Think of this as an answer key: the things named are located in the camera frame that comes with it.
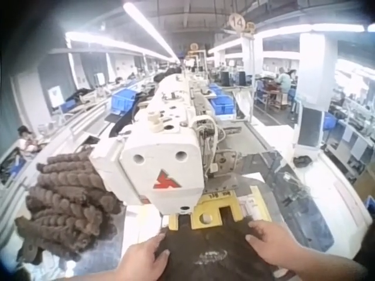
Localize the white industrial sewing machine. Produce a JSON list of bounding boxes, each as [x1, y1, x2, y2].
[[88, 66, 227, 218]]

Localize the yellow sewing template plate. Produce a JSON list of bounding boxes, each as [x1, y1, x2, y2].
[[168, 185, 272, 232]]

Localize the long ceiling light tube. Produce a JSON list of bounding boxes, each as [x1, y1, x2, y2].
[[122, 2, 179, 59]]

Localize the dark brown fleece fabric piece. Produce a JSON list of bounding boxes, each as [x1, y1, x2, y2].
[[156, 205, 282, 281]]

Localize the person's right hand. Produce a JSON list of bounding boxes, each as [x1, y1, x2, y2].
[[246, 220, 306, 279]]

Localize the stack of brown fleece pieces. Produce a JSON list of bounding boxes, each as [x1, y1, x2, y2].
[[14, 145, 124, 267]]

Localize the black fabric piece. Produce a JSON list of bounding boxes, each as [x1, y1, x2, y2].
[[107, 116, 139, 139]]

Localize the grey panel stand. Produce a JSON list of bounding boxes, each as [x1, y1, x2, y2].
[[295, 104, 323, 150]]

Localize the large blue plastic bin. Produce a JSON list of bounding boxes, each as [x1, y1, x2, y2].
[[110, 87, 138, 114]]

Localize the large round number sign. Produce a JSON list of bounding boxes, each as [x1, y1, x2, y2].
[[228, 12, 247, 32]]

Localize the grey conveyor rail line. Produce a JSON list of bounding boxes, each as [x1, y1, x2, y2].
[[37, 74, 165, 147]]

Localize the row of sewing workstations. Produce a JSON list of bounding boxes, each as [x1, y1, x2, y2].
[[321, 93, 375, 184]]

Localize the small black object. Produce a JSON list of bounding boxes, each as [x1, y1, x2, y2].
[[294, 156, 313, 169]]

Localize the person's left hand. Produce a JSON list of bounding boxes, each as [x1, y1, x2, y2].
[[118, 233, 171, 281]]

